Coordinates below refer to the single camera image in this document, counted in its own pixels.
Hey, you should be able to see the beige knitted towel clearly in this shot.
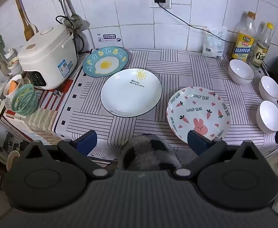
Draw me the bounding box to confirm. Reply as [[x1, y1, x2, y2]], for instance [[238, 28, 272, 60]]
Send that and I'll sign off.
[[23, 108, 62, 145]]

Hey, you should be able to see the green plastic basket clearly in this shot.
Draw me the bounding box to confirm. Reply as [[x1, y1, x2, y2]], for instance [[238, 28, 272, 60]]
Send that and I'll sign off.
[[11, 84, 38, 113]]

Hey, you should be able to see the blue fried egg plate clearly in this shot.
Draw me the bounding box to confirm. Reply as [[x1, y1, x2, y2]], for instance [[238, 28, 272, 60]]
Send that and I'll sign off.
[[82, 47, 129, 78]]

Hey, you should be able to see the white rice cooker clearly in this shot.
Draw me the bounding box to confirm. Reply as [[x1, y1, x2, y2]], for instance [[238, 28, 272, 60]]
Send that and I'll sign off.
[[17, 24, 79, 90]]

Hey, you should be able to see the black charger cable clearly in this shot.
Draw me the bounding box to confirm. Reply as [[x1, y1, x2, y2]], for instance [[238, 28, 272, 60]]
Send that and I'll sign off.
[[157, 3, 235, 44]]

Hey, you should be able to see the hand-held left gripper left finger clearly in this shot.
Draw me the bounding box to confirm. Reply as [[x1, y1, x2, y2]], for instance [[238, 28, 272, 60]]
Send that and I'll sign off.
[[20, 130, 108, 180]]

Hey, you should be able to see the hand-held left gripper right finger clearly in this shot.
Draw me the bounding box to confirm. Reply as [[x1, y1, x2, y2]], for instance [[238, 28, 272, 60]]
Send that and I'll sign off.
[[171, 130, 264, 180]]

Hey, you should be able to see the yellow cap vinegar bottle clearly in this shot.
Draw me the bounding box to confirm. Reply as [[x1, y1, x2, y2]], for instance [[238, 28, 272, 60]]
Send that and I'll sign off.
[[249, 22, 275, 69]]

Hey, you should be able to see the wall sticker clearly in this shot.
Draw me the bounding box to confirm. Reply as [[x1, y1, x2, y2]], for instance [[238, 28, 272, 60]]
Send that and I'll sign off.
[[97, 27, 124, 48]]

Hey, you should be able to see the white sun print plate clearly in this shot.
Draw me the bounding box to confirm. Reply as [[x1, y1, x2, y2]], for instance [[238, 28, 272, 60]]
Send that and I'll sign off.
[[100, 68, 163, 117]]

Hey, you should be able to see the white ribbed bowl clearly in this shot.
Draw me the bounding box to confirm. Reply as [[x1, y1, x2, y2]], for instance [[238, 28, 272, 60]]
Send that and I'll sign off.
[[228, 59, 255, 85], [258, 75, 278, 100], [256, 100, 278, 133]]

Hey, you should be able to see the white bunny print plate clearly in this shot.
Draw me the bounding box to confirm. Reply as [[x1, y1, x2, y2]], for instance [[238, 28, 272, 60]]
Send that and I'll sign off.
[[167, 86, 231, 145]]

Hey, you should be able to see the red striped cloth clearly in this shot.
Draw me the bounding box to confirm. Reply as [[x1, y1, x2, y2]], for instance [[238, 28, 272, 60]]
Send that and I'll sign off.
[[1, 78, 76, 124]]

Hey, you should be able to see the clear plastic seasoning bag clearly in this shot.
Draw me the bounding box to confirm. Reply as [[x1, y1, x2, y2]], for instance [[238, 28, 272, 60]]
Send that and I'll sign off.
[[202, 26, 228, 59]]

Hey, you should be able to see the white jar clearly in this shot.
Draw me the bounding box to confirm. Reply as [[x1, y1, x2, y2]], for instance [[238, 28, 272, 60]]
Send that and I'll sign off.
[[4, 49, 23, 75]]

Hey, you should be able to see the white cup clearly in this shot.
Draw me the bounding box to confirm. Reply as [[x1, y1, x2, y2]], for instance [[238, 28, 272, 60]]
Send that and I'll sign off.
[[2, 74, 24, 110]]

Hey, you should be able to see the black cooker power cord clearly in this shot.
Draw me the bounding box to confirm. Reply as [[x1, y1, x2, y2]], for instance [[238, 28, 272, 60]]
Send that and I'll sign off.
[[55, 15, 85, 54]]

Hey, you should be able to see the metal ladle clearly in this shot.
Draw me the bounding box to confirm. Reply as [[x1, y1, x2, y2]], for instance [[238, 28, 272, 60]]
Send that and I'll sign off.
[[53, 0, 82, 30]]

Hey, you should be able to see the wooden spatula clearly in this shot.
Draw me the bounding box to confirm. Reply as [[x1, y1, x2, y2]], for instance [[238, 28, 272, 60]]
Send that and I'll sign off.
[[13, 0, 36, 41]]

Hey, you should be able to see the yellow label cooking wine bottle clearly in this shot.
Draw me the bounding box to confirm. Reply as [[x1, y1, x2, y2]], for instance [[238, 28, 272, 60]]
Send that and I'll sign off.
[[231, 11, 257, 62]]

